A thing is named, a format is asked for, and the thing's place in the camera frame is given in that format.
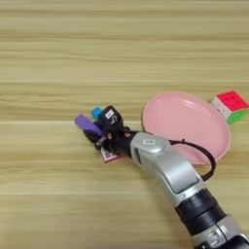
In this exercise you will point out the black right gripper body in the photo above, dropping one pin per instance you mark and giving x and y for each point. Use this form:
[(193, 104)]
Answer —
[(120, 141)]

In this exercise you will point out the pink round plate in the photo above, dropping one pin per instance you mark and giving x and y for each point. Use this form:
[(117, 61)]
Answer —
[(188, 126)]

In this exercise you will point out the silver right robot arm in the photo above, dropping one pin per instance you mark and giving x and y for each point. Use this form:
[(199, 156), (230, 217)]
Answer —
[(171, 168)]

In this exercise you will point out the purple rectangular block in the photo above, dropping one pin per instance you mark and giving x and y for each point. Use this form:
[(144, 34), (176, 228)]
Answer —
[(87, 124)]

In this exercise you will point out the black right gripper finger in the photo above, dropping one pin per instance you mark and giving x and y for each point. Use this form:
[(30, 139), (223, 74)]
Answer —
[(94, 137)]

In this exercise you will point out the colourful puzzle cube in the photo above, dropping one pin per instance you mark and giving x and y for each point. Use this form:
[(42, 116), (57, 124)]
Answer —
[(231, 105)]

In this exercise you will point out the blue rectangular block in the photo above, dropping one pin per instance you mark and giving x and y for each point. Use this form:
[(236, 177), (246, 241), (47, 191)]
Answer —
[(96, 112)]

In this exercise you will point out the small white red box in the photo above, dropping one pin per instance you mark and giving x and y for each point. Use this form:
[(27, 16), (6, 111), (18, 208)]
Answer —
[(108, 157)]

